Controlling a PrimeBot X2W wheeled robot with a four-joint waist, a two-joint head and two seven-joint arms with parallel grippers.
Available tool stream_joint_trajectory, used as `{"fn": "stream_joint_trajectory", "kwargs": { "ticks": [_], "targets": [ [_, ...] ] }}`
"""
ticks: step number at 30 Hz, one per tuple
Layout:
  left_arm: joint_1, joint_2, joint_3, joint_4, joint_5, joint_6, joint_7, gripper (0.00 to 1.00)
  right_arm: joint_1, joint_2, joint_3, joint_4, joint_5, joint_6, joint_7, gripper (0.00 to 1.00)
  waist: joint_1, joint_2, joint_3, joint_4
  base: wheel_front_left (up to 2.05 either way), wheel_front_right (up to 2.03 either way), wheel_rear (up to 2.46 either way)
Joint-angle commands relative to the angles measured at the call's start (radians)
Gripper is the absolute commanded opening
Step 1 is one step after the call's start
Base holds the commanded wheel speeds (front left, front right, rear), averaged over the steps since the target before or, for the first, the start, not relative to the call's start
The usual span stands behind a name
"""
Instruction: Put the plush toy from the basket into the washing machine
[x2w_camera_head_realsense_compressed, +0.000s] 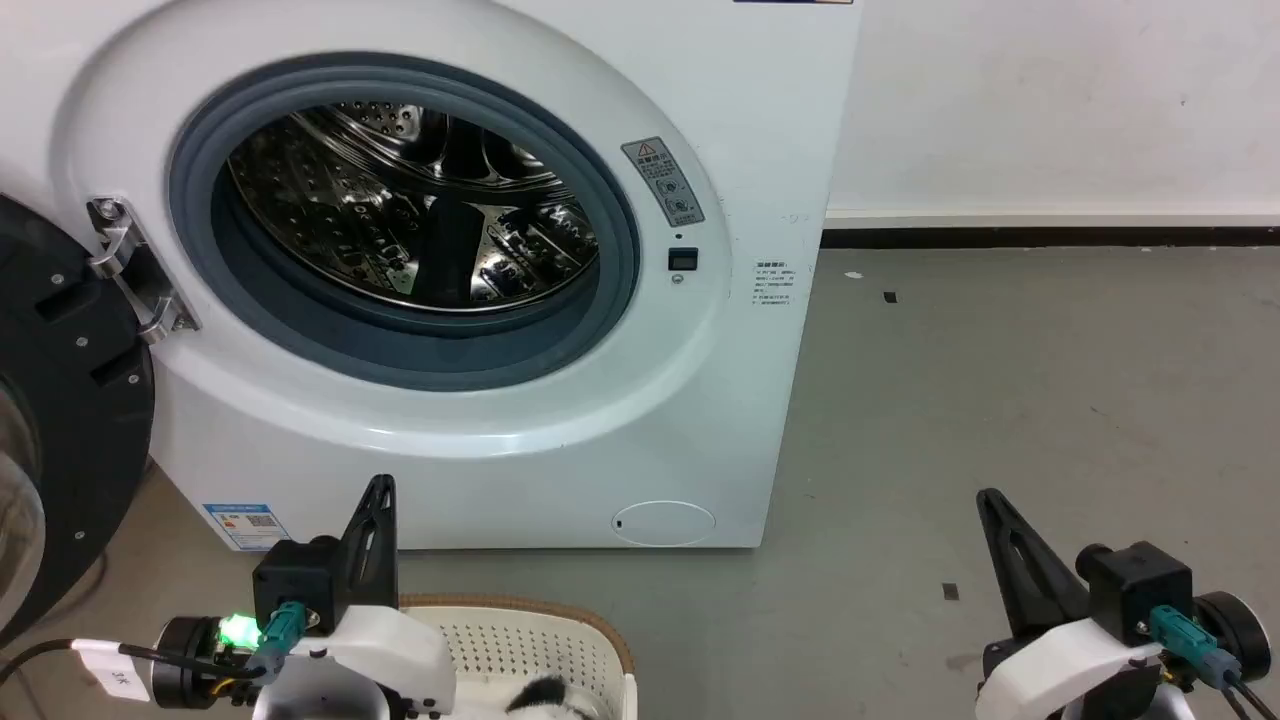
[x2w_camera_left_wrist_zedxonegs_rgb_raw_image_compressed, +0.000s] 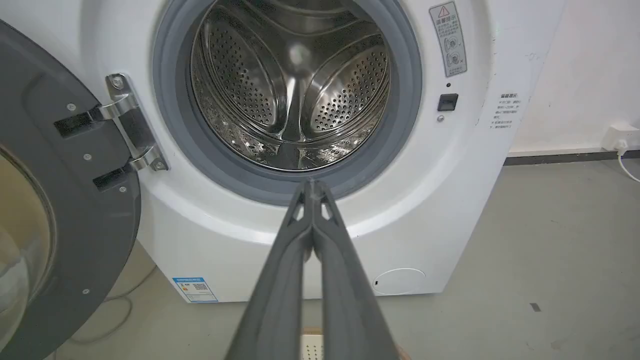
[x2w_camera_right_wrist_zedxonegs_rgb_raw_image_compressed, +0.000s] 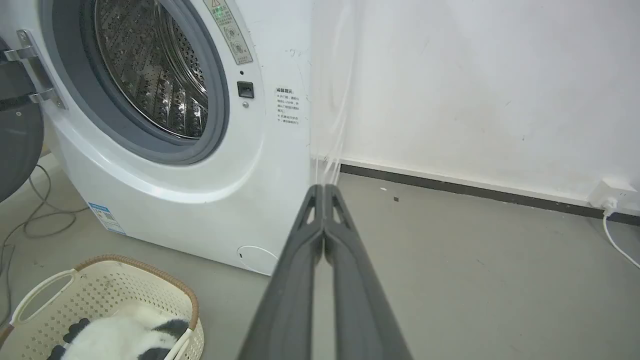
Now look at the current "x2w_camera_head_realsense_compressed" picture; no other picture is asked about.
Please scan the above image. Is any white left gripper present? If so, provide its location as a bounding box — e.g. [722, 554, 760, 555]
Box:
[252, 474, 458, 720]

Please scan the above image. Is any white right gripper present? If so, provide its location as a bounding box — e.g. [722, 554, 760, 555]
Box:
[974, 487, 1167, 720]

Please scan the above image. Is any stainless steel washing machine drum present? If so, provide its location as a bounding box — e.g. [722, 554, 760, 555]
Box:
[227, 102, 600, 313]

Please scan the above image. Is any black washing machine door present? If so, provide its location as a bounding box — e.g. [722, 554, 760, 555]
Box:
[0, 194, 157, 649]

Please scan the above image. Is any blue energy label sticker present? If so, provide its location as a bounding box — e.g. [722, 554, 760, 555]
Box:
[203, 503, 291, 552]

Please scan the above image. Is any white perforated laundry basket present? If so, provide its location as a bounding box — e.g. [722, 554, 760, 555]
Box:
[398, 594, 638, 720]

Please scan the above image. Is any white front-load washing machine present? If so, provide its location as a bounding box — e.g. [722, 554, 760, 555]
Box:
[0, 0, 863, 551]

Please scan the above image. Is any grey rubber door gasket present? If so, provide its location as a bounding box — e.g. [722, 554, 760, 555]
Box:
[167, 64, 642, 392]

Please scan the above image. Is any black and white garment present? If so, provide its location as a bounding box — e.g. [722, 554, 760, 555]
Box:
[505, 677, 593, 720]

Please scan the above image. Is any round white filter cover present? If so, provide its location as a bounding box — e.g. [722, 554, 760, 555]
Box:
[611, 500, 717, 547]

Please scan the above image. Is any metal door hinge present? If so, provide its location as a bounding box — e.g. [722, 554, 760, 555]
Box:
[86, 197, 200, 345]

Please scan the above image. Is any small printed text label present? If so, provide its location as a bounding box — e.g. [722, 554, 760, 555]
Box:
[753, 259, 796, 307]

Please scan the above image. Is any grey warning sticker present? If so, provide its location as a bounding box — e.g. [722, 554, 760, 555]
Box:
[621, 137, 706, 228]

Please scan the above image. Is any teal plug left camera cable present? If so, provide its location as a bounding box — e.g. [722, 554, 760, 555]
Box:
[118, 600, 309, 685]

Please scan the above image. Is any teal plug camera cable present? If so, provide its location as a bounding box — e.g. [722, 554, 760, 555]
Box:
[118, 600, 309, 685]
[1148, 604, 1280, 720]

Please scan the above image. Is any teal plug right camera cable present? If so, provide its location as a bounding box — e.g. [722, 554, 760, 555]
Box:
[1148, 604, 1280, 720]

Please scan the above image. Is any white paper cable tag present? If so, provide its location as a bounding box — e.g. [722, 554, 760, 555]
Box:
[72, 638, 155, 701]

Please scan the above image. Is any black wall baseboard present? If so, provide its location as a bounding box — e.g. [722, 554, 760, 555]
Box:
[820, 227, 1280, 249]

